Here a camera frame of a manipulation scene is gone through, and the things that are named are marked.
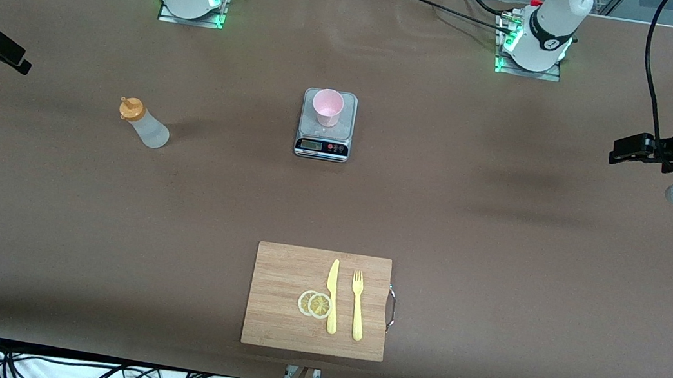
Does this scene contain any short black base cable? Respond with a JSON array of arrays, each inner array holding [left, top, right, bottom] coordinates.
[[461, 0, 518, 19]]

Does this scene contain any lemon slice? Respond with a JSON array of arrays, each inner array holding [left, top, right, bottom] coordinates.
[[306, 292, 333, 321], [296, 289, 320, 318]]

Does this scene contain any translucent sauce bottle orange cap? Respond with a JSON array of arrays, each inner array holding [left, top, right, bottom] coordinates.
[[114, 95, 174, 151]]

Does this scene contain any yellow plastic knife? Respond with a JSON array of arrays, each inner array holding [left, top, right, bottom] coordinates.
[[320, 258, 347, 336]]

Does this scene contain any wooden cutting board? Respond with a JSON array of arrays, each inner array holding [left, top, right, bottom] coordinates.
[[239, 240, 397, 363]]

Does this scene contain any metal beam bracket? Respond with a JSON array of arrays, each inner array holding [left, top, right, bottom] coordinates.
[[284, 364, 323, 378]]

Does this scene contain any silver digital kitchen scale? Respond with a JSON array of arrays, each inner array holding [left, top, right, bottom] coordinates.
[[293, 86, 360, 164]]

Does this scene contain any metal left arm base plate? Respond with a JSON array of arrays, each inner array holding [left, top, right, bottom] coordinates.
[[493, 15, 568, 83]]

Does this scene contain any brown table cover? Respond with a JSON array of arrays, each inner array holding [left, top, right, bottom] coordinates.
[[0, 0, 673, 378]]

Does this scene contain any long black base cable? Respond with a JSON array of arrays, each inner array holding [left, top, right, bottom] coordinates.
[[398, 0, 517, 35]]

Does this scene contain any pink plastic cup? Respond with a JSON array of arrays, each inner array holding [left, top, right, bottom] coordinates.
[[309, 86, 347, 130]]

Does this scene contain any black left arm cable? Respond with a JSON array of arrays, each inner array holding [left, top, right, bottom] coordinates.
[[634, 0, 673, 141]]

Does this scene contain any yellow plastic fork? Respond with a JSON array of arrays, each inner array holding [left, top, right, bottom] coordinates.
[[344, 270, 372, 342]]

